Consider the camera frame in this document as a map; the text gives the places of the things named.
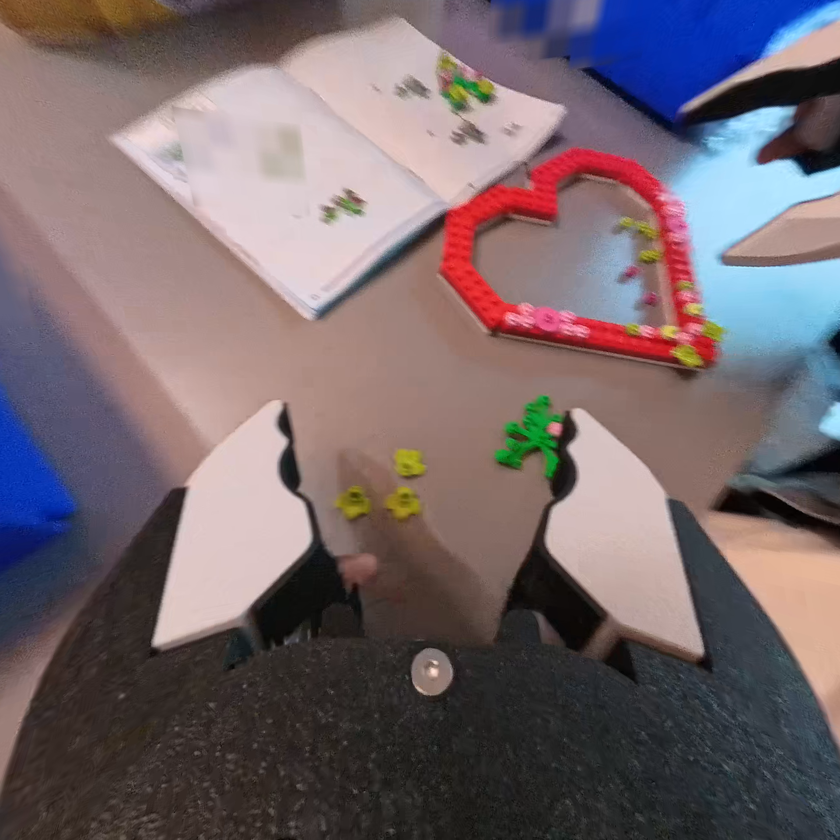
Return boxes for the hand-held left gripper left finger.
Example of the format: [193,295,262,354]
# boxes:
[151,400,324,652]

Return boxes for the red heart lego frame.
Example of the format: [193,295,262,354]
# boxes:
[438,147,723,374]

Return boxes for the lego instruction booklet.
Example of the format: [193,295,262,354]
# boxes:
[108,16,568,321]

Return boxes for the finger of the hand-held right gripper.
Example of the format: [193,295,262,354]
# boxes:
[721,192,840,268]
[678,18,840,127]

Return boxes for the beige printed shirt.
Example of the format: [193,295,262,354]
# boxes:
[702,512,840,736]

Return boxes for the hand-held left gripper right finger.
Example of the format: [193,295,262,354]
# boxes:
[537,407,707,662]

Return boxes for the yellow plastic bin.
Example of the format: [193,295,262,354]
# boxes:
[0,0,181,43]

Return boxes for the blue plastic bin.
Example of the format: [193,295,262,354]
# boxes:
[0,384,78,575]
[489,0,840,132]

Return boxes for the green lego vine piece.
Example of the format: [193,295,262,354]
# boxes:
[494,394,567,480]

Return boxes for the person's right hand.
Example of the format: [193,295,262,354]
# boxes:
[756,95,840,166]

